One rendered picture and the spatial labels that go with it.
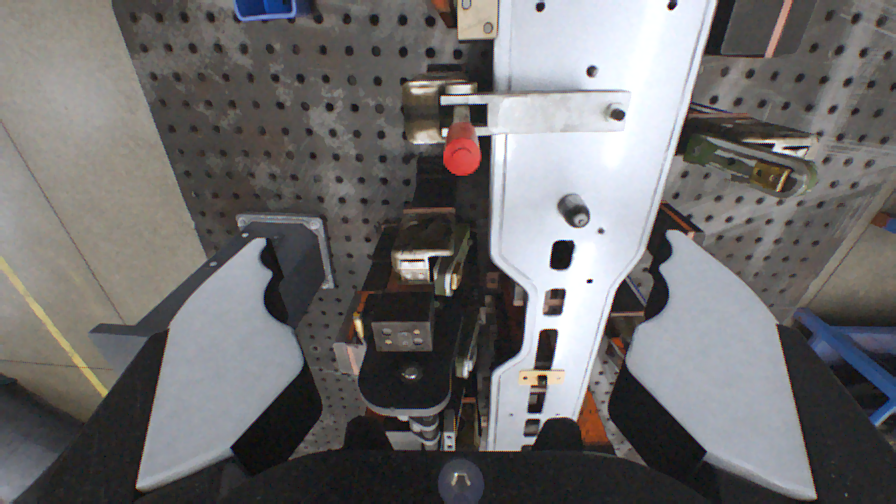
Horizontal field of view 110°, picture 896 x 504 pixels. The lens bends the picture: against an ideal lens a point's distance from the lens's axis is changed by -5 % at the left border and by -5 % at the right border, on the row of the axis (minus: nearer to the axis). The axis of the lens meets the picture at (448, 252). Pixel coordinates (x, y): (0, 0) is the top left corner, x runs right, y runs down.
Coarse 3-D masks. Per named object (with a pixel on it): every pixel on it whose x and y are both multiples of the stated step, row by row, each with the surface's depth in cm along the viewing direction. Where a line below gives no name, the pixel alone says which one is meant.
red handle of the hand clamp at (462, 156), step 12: (456, 108) 30; (468, 108) 31; (456, 120) 25; (468, 120) 25; (456, 132) 21; (468, 132) 21; (456, 144) 19; (468, 144) 19; (444, 156) 20; (456, 156) 19; (468, 156) 19; (480, 156) 20; (456, 168) 20; (468, 168) 20
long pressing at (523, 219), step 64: (512, 0) 32; (576, 0) 32; (640, 0) 32; (704, 0) 31; (512, 64) 35; (576, 64) 35; (640, 64) 35; (640, 128) 38; (512, 192) 43; (576, 192) 42; (640, 192) 42; (512, 256) 48; (576, 256) 47; (640, 256) 47; (576, 320) 54; (512, 384) 63; (576, 384) 62; (512, 448) 74
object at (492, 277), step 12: (492, 276) 86; (504, 276) 85; (492, 288) 88; (504, 288) 81; (504, 300) 77; (504, 312) 77; (516, 312) 74; (516, 324) 71; (516, 336) 68; (540, 336) 67; (540, 348) 64; (540, 360) 62
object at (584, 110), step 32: (448, 96) 30; (480, 96) 30; (512, 96) 30; (544, 96) 30; (576, 96) 30; (608, 96) 30; (448, 128) 32; (480, 128) 32; (512, 128) 32; (544, 128) 31; (576, 128) 31; (608, 128) 31
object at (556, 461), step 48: (384, 432) 5; (576, 432) 5; (288, 480) 4; (336, 480) 4; (384, 480) 4; (432, 480) 4; (480, 480) 4; (528, 480) 4; (576, 480) 4; (624, 480) 4; (672, 480) 4
